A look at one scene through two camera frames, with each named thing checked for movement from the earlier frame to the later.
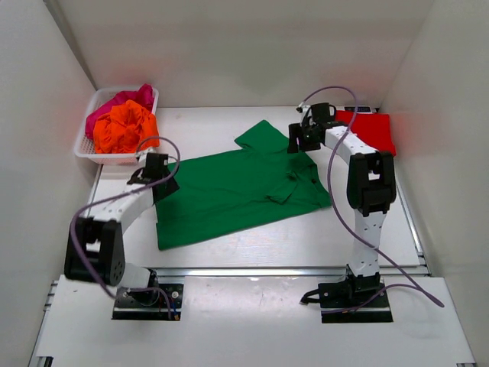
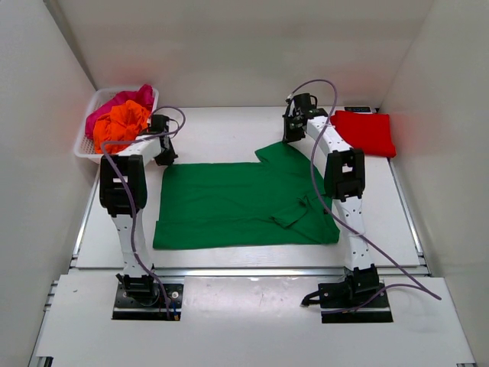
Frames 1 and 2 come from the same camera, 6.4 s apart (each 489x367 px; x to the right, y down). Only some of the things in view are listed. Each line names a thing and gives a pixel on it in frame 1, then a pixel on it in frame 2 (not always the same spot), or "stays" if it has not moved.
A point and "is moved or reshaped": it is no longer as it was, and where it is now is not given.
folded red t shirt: [374, 129] stays
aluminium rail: [171, 272] stays
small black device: [358, 109] stays
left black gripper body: [166, 173] → [167, 157]
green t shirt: [261, 183] is moved or reshaped
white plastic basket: [84, 146] stays
